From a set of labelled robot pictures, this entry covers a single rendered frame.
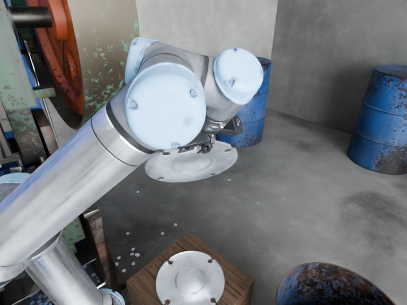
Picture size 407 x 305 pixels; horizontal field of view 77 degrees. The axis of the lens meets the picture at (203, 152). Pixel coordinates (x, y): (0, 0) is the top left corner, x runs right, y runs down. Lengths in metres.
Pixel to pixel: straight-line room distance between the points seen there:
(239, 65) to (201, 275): 0.99
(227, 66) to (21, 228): 0.32
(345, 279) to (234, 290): 0.44
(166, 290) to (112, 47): 0.93
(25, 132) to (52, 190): 1.11
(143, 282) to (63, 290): 0.60
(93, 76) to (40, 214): 0.55
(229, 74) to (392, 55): 3.05
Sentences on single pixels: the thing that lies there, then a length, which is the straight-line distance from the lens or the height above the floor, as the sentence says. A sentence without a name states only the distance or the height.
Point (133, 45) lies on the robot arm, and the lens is 0.38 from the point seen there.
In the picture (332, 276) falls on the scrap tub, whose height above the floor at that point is 0.42.
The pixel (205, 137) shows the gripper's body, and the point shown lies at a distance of 0.55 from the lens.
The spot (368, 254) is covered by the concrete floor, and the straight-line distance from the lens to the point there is 2.03.
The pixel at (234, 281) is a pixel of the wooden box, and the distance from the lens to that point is 1.23.
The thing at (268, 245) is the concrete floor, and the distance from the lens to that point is 1.84.
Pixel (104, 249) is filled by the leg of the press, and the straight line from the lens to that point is 1.27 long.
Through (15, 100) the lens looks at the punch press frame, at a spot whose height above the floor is 1.09.
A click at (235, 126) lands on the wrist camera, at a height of 1.13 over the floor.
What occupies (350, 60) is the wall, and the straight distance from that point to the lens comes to 3.49.
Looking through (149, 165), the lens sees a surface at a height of 0.96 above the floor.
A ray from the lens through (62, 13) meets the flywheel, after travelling 1.11.
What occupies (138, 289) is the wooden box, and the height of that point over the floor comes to 0.35.
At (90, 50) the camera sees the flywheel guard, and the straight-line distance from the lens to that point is 0.80.
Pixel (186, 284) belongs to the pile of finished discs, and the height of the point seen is 0.36.
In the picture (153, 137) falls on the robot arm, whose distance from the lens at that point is 0.24.
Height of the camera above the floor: 1.36
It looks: 30 degrees down
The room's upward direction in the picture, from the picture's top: straight up
